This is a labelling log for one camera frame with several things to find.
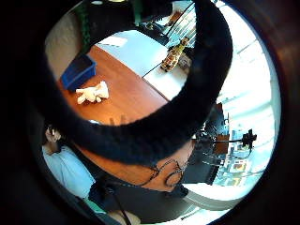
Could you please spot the white curved table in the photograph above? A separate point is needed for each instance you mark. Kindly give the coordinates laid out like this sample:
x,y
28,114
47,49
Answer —
x,y
212,195

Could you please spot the green pole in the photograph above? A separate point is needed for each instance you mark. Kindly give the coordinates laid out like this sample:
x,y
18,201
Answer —
x,y
84,28

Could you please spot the the person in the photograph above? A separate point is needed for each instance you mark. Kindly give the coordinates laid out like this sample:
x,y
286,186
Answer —
x,y
67,170

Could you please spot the blue plastic bin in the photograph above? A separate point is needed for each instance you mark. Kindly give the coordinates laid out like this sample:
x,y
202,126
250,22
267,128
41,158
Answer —
x,y
78,72

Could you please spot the small grey object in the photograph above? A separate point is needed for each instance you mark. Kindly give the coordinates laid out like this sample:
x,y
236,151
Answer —
x,y
185,61

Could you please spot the black camera on stand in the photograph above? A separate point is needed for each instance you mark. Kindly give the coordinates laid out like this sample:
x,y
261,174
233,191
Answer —
x,y
248,138

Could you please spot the white plush toy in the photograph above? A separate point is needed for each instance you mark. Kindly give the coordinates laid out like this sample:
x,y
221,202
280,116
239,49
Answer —
x,y
92,93

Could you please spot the yellow spotted giraffe toy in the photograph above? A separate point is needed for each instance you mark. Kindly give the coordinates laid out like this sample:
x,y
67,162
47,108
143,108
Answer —
x,y
173,54

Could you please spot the white paper sheet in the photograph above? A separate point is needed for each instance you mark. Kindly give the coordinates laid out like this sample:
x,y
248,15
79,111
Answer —
x,y
114,41

